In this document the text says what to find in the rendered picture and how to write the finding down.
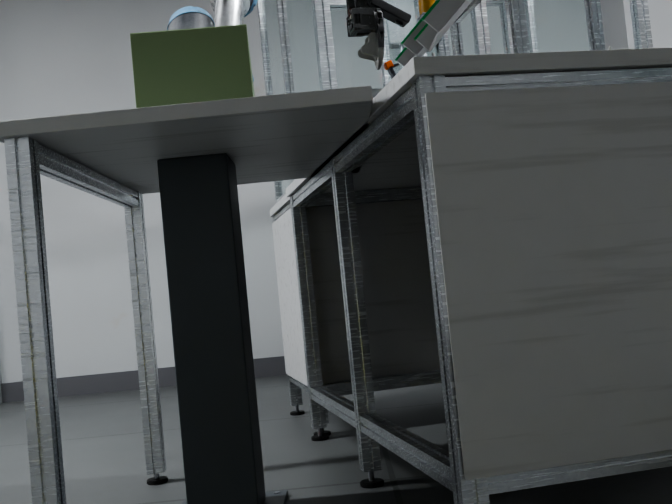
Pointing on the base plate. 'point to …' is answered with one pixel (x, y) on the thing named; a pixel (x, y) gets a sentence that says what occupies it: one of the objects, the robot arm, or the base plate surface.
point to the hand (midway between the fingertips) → (380, 64)
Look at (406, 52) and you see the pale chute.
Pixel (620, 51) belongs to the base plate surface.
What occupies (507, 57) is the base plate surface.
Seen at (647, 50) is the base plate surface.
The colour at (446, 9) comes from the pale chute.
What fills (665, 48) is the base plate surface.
